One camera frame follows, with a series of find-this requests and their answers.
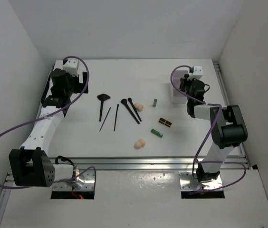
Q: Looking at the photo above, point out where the green lipstick tube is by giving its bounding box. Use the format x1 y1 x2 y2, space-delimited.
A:
153 99 157 107
151 129 163 138

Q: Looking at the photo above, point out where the black gold eyeshadow palette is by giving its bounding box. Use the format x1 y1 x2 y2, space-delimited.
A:
158 117 172 128

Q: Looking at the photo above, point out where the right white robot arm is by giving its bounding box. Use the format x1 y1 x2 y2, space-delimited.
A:
180 74 248 182

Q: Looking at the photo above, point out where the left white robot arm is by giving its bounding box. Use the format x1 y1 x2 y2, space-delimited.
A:
9 68 88 187

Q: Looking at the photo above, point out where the black fan makeup brush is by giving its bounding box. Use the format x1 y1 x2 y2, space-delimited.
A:
97 94 111 121

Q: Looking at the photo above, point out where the upper beige makeup sponge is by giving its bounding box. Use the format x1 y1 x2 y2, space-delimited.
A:
134 103 144 112

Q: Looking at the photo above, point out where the beige makeup sponge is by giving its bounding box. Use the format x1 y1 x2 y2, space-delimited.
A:
134 103 144 112
134 139 145 150

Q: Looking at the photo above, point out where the lower beige makeup sponge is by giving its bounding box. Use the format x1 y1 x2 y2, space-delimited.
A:
134 139 145 150

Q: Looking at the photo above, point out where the white organizer box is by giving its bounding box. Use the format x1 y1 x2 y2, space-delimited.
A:
169 70 189 105

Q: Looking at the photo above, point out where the thin black eyeliner pencil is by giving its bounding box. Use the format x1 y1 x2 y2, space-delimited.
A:
99 107 112 132

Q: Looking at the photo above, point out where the large black powder brush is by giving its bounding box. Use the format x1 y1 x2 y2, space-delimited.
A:
121 98 140 124

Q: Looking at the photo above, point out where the small black blending brush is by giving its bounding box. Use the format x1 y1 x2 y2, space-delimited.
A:
127 97 142 122

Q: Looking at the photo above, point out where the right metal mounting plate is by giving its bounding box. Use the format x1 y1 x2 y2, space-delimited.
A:
179 171 223 193

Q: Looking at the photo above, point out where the metal mounting plate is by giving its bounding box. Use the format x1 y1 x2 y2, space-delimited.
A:
52 166 96 192
179 171 223 193

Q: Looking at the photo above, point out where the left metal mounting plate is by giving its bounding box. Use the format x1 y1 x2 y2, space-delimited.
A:
52 166 96 192

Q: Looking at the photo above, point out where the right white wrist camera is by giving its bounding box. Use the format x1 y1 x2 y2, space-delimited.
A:
188 66 203 80

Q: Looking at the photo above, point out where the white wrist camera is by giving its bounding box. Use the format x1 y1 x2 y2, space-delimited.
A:
188 66 203 80
62 59 79 77

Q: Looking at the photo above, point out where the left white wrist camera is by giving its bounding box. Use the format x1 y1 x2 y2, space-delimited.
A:
62 59 79 77

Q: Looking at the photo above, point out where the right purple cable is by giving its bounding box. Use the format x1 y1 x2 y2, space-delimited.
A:
170 65 247 192

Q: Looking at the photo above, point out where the purple cable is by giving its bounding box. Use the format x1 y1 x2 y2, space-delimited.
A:
170 65 247 192
0 56 96 190

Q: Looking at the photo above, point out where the aluminium frame rail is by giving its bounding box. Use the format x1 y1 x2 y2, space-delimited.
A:
0 60 258 228

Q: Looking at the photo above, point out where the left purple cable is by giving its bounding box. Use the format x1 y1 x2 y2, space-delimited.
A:
0 56 96 190

